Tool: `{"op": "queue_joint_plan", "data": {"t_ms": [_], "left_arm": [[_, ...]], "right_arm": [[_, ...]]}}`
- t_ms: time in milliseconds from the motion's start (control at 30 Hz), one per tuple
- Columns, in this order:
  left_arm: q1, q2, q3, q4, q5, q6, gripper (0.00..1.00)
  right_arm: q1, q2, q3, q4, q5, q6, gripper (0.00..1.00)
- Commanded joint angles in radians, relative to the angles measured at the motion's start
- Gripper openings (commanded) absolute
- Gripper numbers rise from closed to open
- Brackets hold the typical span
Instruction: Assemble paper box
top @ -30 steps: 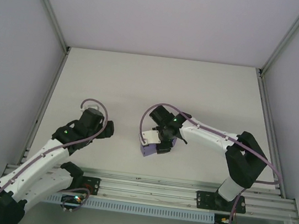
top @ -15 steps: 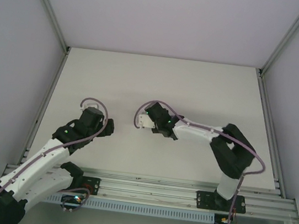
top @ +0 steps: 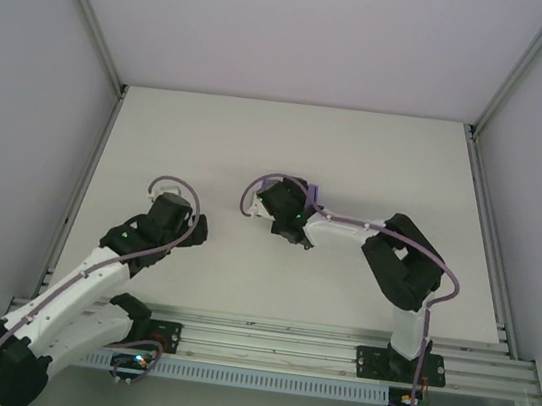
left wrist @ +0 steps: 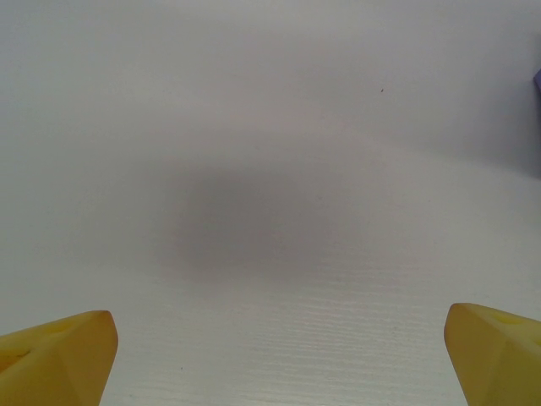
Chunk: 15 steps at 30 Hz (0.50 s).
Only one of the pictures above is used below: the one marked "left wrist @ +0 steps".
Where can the purple paper box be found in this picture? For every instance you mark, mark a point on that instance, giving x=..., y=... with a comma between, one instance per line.
x=538, y=82

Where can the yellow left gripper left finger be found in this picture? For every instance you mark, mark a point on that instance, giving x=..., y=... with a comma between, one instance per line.
x=55, y=363

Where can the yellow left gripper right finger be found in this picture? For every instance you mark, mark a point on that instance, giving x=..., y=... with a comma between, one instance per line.
x=498, y=359

